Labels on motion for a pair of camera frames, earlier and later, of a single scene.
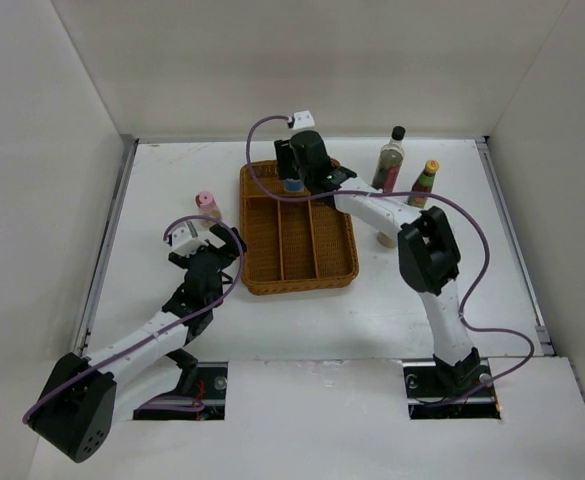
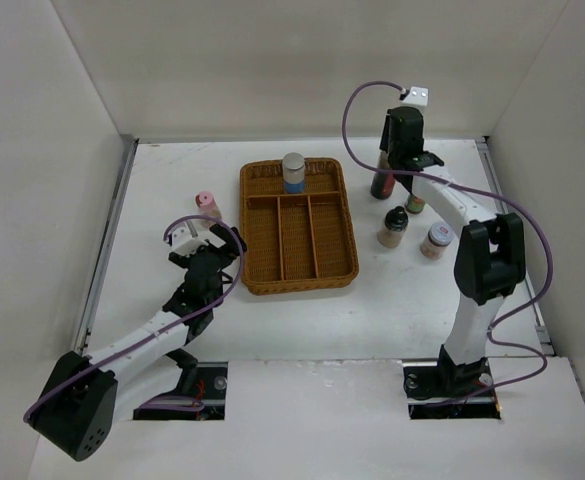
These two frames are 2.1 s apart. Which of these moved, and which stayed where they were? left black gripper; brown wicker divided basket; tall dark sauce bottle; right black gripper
Moved: right black gripper
Stayed: left black gripper; tall dark sauce bottle; brown wicker divided basket
